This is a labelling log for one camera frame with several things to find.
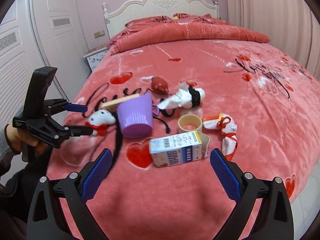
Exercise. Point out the white plush cat toy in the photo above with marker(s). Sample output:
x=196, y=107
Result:
x=100, y=121

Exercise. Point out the white cloth with black band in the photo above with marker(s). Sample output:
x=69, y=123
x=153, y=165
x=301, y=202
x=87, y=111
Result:
x=186, y=97

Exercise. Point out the pink pleated curtain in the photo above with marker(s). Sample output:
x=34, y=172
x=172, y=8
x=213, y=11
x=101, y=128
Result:
x=290, y=24

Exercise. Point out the dark red squishy toy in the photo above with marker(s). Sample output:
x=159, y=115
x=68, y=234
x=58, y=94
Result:
x=159, y=85

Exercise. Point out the grey sleeve cloth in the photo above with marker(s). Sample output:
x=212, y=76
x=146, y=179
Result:
x=8, y=149

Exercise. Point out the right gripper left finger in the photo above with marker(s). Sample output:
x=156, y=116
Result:
x=46, y=219

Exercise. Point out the pink heart bedspread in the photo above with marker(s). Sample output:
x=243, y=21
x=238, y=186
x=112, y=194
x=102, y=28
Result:
x=273, y=100

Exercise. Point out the purple ribbed plastic cup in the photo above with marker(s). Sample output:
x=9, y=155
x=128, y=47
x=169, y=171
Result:
x=135, y=116

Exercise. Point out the white carved headboard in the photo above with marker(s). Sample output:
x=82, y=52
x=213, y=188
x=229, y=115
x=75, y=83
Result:
x=136, y=9

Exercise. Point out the white orange knotted bag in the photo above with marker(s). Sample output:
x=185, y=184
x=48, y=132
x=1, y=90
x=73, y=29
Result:
x=227, y=127

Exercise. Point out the person's left hand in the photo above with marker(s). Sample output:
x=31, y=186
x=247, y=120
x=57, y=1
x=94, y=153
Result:
x=17, y=137

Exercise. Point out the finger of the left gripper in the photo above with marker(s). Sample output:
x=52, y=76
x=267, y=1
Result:
x=77, y=131
x=70, y=107

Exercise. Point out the folded red quilt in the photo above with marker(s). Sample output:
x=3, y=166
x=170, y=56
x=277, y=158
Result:
x=157, y=29

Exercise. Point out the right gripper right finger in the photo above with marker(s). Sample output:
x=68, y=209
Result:
x=274, y=219

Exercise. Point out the beige cardboard box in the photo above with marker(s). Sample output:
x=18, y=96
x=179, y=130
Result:
x=112, y=105

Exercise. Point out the white bedside table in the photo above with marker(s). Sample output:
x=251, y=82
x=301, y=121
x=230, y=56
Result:
x=95, y=55

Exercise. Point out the white blue milk carton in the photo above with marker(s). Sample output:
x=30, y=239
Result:
x=179, y=148

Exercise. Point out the white wardrobe doors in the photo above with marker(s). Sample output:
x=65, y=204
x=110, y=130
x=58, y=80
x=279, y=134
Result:
x=38, y=33

